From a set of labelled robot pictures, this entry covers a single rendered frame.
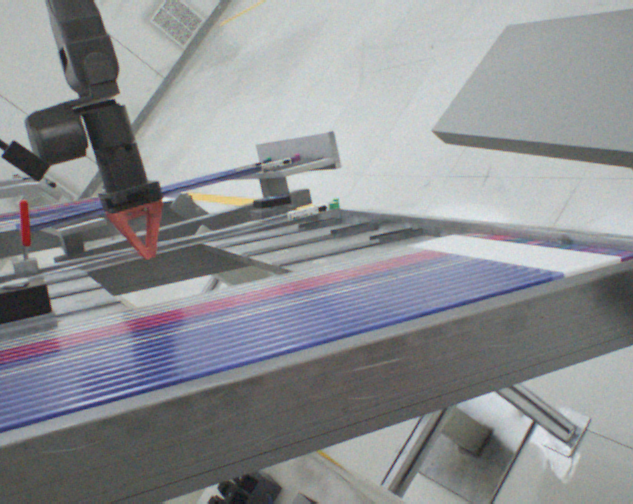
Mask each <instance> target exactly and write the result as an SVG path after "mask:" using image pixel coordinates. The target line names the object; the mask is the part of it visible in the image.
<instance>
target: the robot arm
mask: <svg viewBox="0 0 633 504"><path fill-rule="evenodd" d="M45 3H46V6H47V10H48V15H49V21H50V25H51V30H52V34H53V37H54V40H55V43H56V47H58V50H59V52H58V56H59V59H60V63H61V66H62V69H63V73H64V77H65V80H66V82H67V84H68V86H69V87H70V88H71V89H72V90H74V92H75V93H77V94H78V96H79V98H78V99H74V100H68V101H65V102H62V103H61V102H59V104H55V105H52V107H49V108H46V109H43V110H39V111H37V110H35V112H33V113H31V114H30V115H28V116H26V117H25V119H24V125H25V128H26V132H28V137H29V142H30V144H31V148H32V150H33V153H34V154H35V155H36V156H38V157H39V158H41V159H42V160H45V161H46V162H48V163H49V164H50V165H55V164H60V163H63V162H67V161H71V160H76V159H79V158H83V157H86V148H88V141H87V136H86V133H85V129H84V126H83V123H82V119H81V116H82V118H83V122H84V125H85V128H86V131H87V135H88V139H90V142H91V145H92V148H93V151H94V155H95V158H96V162H97V165H98V169H99V172H100V176H101V179H102V182H103V186H104V189H106V191H101V192H98V195H99V199H100V202H101V206H102V209H103V211H106V216H107V217H108V218H109V220H110V221H111V222H112V223H113V224H114V225H115V226H116V229H117V230H118V231H119V232H121V233H122V234H123V236H124V237H125V238H126V239H127V240H128V241H129V244H130V245H131V246H132V247H133V248H134V250H138V251H139V252H140V253H141V255H142V256H143V258H145V260H149V258H153V257H155V256H156V252H157V242H158V234H159V226H160V220H161V214H162V207H163V202H162V200H163V195H162V192H161V187H160V182H159V180H148V179H147V175H146V172H145V169H144V164H143V161H142V158H141V155H140V150H139V147H138V144H137V142H136V143H133V141H134V140H136V136H134V133H133V129H132V126H131V123H130V118H129V115H128V112H127V108H126V104H123V105H121V104H120V103H117V102H116V100H115V99H111V98H113V97H114V96H116V95H118V94H121V92H120V88H118V85H117V82H116V80H117V77H118V73H120V65H118V61H117V57H116V54H115V50H114V47H113V43H112V40H111V36H110V34H109V35H107V32H106V27H105V24H104V21H102V18H101V15H100V11H99V9H98V7H97V5H96V3H95V1H94V0H45ZM109 99H111V100H109ZM101 101H102V102H101ZM97 102H98V103H97ZM93 103H94V104H93ZM88 104H90V105H88ZM84 105H85V107H84ZM77 107H80V108H77ZM72 108H76V109H72ZM95 150H96V151H95ZM144 215H146V241H145V246H144V245H143V244H142V241H141V240H140V239H139V237H138V236H137V235H135V233H134V232H133V231H132V229H131V227H130V226H129V224H128V220H130V219H134V218H138V217H141V216H144ZM146 247H148V248H146Z"/></svg>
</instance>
